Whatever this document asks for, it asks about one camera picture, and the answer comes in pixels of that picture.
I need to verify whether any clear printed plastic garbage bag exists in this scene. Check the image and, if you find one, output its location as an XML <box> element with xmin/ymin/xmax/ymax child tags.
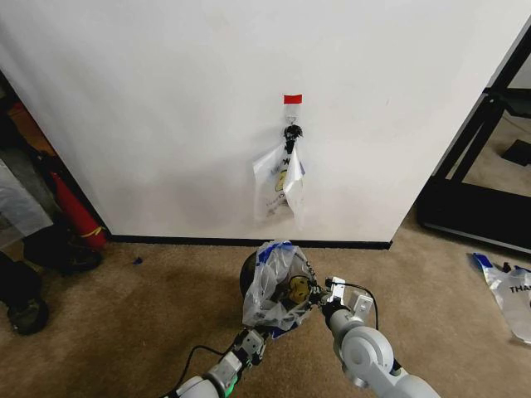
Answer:
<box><xmin>241</xmin><ymin>239</ymin><xmax>319</xmax><ymax>340</ymax></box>

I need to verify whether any black round trash bin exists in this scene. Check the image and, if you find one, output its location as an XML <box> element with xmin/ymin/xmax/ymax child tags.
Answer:
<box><xmin>239</xmin><ymin>251</ymin><xmax>266</xmax><ymax>302</ymax></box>

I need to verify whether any white printed plastic bag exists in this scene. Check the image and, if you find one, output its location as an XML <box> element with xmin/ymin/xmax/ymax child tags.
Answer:
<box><xmin>251</xmin><ymin>143</ymin><xmax>308</xmax><ymax>231</ymax></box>

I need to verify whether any clear plastic bag with lettering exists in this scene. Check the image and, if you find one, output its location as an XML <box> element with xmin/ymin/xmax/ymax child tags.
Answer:
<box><xmin>469</xmin><ymin>251</ymin><xmax>531</xmax><ymax>345</ymax></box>

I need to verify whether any black baseboard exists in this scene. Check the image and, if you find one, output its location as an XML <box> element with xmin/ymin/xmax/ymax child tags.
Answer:
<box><xmin>106</xmin><ymin>234</ymin><xmax>393</xmax><ymax>250</ymax></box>

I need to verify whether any black shoe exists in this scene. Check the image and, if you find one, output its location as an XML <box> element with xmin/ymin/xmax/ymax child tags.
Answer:
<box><xmin>22</xmin><ymin>227</ymin><xmax>105</xmax><ymax>275</ymax></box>

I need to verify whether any red fire extinguisher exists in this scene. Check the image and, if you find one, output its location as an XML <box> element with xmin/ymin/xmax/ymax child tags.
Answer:
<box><xmin>48</xmin><ymin>170</ymin><xmax>108</xmax><ymax>250</ymax></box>

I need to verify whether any black flat mat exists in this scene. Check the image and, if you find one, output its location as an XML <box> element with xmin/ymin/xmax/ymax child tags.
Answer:
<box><xmin>500</xmin><ymin>138</ymin><xmax>531</xmax><ymax>167</ymax></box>

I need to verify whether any black wheeled cart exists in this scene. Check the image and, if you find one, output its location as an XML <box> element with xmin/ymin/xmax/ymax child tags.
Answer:
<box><xmin>0</xmin><ymin>250</ymin><xmax>51</xmax><ymax>336</ymax></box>

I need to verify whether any clear plastic sheet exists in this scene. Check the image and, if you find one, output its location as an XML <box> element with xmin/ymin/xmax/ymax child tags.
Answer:
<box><xmin>0</xmin><ymin>159</ymin><xmax>55</xmax><ymax>240</ymax></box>

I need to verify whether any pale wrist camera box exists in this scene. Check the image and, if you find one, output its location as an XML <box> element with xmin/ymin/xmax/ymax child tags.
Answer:
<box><xmin>241</xmin><ymin>330</ymin><xmax>266</xmax><ymax>354</ymax></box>
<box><xmin>326</xmin><ymin>276</ymin><xmax>348</xmax><ymax>301</ymax></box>

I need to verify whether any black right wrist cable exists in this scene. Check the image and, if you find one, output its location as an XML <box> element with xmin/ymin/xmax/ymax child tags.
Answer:
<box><xmin>325</xmin><ymin>279</ymin><xmax>380</xmax><ymax>329</ymax></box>

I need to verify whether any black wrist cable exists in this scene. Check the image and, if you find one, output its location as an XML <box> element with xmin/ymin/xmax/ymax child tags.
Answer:
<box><xmin>163</xmin><ymin>344</ymin><xmax>233</xmax><ymax>395</ymax></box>
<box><xmin>325</xmin><ymin>279</ymin><xmax>380</xmax><ymax>329</ymax></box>

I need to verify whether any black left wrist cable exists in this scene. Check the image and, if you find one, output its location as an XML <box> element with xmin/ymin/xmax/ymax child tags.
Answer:
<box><xmin>163</xmin><ymin>344</ymin><xmax>233</xmax><ymax>395</ymax></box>

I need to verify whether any clear wall hook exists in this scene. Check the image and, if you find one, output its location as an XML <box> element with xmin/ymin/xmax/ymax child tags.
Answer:
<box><xmin>283</xmin><ymin>104</ymin><xmax>303</xmax><ymax>127</ymax></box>

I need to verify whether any black metal frame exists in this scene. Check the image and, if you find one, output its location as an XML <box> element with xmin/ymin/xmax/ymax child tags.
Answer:
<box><xmin>416</xmin><ymin>16</ymin><xmax>531</xmax><ymax>255</ymax></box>

